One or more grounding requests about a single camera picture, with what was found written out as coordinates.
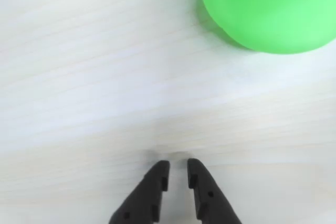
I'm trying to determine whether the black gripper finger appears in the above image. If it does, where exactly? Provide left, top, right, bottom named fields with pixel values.
left=186, top=158, right=243, bottom=224
left=108, top=160, right=171, bottom=224

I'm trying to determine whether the green rubber duck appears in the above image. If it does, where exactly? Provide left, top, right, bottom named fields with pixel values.
left=199, top=0, right=336, bottom=55

